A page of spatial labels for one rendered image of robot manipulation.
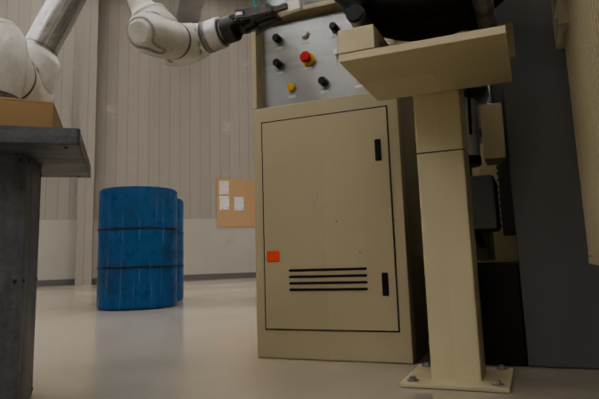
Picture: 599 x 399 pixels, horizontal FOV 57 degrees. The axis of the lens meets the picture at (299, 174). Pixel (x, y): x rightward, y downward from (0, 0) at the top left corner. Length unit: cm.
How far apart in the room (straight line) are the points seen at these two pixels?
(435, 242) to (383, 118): 53
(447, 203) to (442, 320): 31
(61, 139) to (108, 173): 1081
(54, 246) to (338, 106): 1045
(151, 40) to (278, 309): 102
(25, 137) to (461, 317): 116
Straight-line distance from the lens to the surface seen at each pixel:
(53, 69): 185
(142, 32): 146
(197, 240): 1212
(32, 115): 144
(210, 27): 159
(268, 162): 201
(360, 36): 132
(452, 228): 156
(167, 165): 1224
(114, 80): 1265
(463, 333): 157
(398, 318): 184
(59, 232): 1209
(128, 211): 449
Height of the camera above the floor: 33
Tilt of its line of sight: 9 degrees up
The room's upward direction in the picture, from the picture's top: 2 degrees counter-clockwise
